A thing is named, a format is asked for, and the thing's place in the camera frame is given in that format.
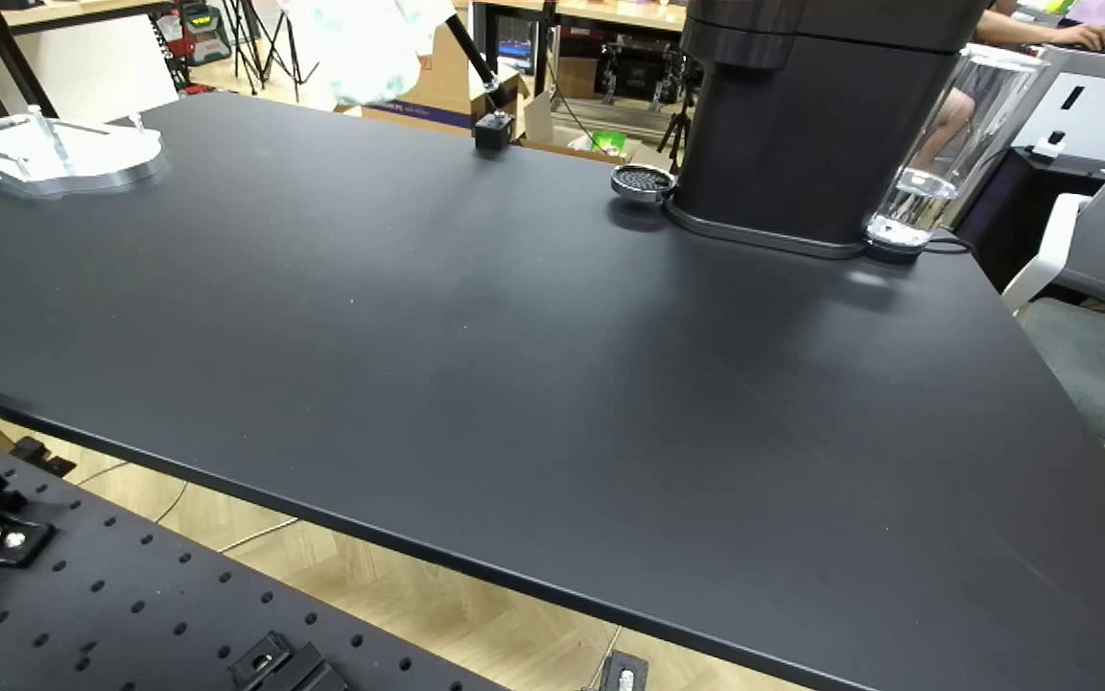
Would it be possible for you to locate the white cloth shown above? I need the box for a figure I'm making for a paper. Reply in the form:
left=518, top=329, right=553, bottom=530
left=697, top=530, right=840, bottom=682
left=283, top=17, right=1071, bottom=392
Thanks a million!
left=274, top=0, right=458, bottom=115

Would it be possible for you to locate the person forearm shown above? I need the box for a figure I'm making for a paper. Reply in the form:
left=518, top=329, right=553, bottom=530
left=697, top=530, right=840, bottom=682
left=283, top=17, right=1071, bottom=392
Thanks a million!
left=973, top=0, right=1105, bottom=56

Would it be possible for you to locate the small black round lid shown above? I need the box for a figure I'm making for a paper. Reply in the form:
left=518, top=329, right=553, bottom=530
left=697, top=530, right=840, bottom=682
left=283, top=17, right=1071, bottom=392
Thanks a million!
left=606, top=160, right=682, bottom=210

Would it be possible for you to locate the cardboard box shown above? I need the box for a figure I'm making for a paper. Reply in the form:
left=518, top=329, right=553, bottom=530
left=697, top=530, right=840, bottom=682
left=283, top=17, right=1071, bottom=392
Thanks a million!
left=356, top=21, right=532, bottom=136

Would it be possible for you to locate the large black appliance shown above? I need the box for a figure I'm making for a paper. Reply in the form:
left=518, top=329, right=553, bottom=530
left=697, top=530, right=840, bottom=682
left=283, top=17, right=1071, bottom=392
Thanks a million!
left=674, top=0, right=999, bottom=254

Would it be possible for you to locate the clear plastic jug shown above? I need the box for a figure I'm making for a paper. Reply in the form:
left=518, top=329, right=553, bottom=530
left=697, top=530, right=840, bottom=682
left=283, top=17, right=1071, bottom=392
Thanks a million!
left=863, top=41, right=1053, bottom=254

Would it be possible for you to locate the black perforated board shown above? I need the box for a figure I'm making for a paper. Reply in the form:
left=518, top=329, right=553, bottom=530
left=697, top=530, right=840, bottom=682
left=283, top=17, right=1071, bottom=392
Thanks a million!
left=0, top=429, right=508, bottom=691

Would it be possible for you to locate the white panel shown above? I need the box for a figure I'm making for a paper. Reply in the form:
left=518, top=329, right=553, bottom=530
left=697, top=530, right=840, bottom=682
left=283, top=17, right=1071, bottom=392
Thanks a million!
left=30, top=10, right=186, bottom=131

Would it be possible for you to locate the white side desk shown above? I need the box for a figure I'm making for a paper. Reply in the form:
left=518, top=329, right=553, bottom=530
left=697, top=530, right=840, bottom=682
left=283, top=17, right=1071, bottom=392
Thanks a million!
left=1011, top=46, right=1105, bottom=165

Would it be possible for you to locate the wooden desk with black legs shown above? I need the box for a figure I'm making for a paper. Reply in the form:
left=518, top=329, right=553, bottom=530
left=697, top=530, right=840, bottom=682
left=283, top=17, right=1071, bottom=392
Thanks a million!
left=0, top=0, right=179, bottom=123

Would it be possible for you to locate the small black metal mount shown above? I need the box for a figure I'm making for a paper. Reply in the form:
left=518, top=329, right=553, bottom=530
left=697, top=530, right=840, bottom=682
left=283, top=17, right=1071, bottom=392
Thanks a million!
left=595, top=644, right=654, bottom=691

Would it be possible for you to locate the black bracket on board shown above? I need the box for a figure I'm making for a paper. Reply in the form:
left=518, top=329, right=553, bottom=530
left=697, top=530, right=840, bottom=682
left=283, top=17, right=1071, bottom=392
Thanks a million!
left=225, top=625, right=362, bottom=691

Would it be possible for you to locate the black camera tripod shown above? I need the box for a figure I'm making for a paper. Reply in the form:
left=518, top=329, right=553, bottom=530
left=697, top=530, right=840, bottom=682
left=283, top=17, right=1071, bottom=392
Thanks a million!
left=225, top=0, right=307, bottom=103

